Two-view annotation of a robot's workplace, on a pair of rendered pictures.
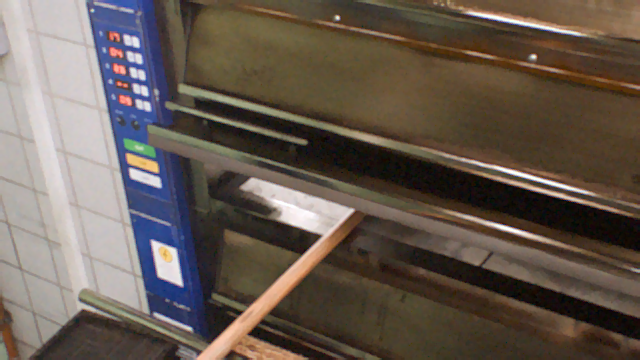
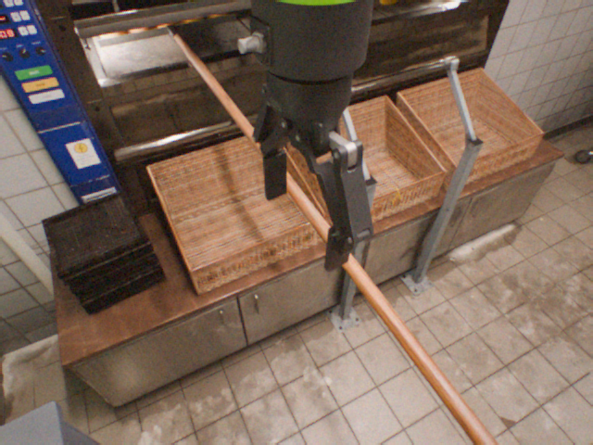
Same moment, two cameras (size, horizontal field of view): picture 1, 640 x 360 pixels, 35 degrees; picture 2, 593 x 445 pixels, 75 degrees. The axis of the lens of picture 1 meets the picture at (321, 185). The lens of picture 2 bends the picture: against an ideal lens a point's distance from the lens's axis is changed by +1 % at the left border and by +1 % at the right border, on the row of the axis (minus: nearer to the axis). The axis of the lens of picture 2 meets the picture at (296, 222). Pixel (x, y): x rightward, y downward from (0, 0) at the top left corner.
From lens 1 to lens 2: 1.35 m
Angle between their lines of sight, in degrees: 50
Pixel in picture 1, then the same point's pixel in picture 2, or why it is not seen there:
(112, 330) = (77, 214)
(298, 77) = not seen: outside the picture
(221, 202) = (110, 85)
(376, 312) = not seen: hidden behind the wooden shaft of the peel
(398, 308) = (233, 90)
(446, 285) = not seen: hidden behind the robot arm
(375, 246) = (216, 58)
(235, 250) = (126, 117)
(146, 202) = (53, 117)
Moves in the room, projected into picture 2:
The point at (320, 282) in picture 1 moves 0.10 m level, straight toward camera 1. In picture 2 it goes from (187, 103) to (209, 109)
